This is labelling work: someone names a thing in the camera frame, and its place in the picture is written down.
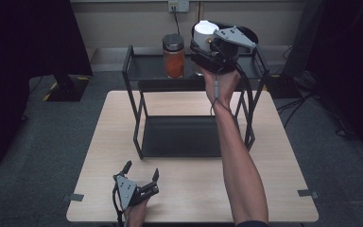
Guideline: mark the dark curtain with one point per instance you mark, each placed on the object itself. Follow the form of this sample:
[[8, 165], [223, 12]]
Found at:
[[19, 63], [353, 63]]

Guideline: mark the dark sleeve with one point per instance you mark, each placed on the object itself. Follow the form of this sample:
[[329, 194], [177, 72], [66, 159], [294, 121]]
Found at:
[[252, 223]]

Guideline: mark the grey tape strip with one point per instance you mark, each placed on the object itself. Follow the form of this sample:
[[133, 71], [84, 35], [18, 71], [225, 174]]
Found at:
[[74, 197], [307, 193]]

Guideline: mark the white wall socket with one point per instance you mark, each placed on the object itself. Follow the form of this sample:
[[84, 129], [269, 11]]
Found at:
[[178, 5]]

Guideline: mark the black metal two-tier rack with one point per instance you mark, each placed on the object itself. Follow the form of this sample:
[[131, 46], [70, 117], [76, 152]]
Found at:
[[179, 135]]

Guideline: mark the glass jar with red contents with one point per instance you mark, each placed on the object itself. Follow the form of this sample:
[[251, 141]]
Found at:
[[174, 61]]

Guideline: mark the person's right hand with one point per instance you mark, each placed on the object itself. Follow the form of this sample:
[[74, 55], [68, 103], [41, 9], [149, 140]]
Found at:
[[225, 88]]

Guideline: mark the person's left hand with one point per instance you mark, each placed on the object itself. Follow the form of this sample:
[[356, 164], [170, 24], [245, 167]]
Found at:
[[137, 214]]

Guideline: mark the black stand base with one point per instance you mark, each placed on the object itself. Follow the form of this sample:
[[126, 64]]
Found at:
[[282, 86], [67, 88]]

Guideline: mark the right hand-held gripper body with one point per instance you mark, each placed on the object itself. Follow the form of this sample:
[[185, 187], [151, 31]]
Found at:
[[216, 60]]

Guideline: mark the white cup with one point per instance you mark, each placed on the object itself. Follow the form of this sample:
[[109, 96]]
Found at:
[[203, 31]]

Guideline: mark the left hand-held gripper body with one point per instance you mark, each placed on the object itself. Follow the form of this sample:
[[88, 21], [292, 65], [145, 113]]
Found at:
[[127, 190]]

